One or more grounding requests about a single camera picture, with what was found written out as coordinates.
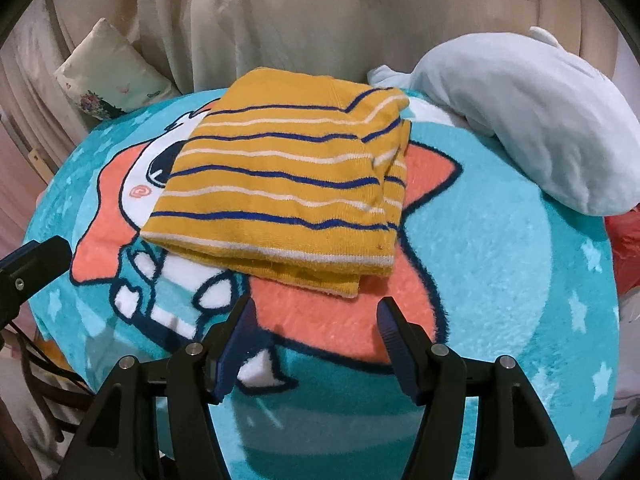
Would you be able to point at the red cloth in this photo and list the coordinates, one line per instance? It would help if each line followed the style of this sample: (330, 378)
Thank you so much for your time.
(625, 245)

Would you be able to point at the yellow striped sweater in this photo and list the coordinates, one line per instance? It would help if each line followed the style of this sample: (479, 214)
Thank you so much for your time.
(280, 185)

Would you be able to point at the white cloth bundle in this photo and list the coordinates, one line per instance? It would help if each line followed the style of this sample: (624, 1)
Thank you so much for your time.
(540, 125)

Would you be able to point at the teal star printed blanket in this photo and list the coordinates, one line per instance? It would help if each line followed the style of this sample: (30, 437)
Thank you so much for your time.
(500, 280)

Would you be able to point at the dark wooden chair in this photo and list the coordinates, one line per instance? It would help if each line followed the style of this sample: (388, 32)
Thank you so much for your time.
(45, 390)

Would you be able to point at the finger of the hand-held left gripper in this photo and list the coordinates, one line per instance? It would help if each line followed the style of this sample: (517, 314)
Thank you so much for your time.
(30, 270)

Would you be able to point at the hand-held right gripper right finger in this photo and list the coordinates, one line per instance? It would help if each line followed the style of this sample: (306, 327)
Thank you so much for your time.
(397, 355)

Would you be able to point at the white floral pillow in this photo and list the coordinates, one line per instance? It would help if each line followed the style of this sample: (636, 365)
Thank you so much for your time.
(107, 80)

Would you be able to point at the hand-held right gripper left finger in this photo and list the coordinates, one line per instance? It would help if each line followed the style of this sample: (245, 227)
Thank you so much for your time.
(235, 355)

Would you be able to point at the wooden board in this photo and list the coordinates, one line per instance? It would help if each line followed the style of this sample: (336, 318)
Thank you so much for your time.
(41, 165)

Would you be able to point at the beige curtain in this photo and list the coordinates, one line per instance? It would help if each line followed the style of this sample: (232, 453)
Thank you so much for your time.
(300, 15)

